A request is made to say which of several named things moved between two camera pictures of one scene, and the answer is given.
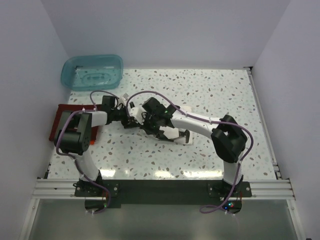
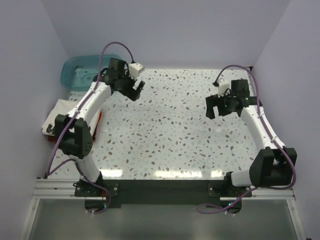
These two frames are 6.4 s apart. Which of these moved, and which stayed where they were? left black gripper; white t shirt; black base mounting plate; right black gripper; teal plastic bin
Moved: white t shirt; left black gripper; right black gripper
Stayed: black base mounting plate; teal plastic bin
